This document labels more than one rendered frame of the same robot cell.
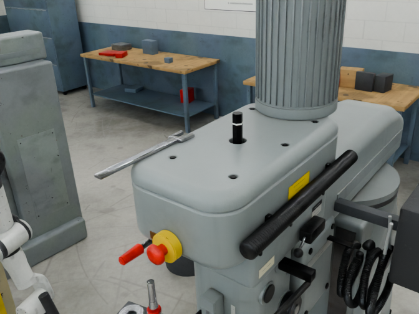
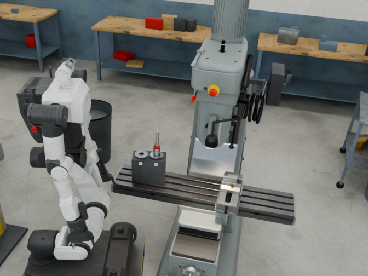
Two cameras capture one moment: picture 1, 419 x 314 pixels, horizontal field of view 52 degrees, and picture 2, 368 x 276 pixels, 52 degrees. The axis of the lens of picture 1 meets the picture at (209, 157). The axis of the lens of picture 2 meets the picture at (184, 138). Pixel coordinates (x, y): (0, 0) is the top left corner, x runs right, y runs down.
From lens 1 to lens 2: 139 cm
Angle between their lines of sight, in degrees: 27
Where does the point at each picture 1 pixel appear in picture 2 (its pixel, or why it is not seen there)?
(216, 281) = (213, 110)
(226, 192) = (239, 65)
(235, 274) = (229, 101)
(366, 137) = not seen: hidden behind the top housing
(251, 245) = (246, 83)
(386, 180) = not seen: hidden behind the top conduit
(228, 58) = (67, 9)
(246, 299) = (226, 114)
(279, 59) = (229, 18)
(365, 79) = (180, 23)
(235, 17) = not seen: outside the picture
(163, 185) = (214, 67)
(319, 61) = (243, 18)
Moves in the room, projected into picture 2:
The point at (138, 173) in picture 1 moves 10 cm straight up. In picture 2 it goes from (201, 64) to (202, 44)
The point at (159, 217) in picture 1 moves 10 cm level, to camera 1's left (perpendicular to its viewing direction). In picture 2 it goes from (210, 80) to (193, 82)
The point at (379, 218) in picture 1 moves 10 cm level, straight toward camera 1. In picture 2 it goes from (259, 81) to (262, 88)
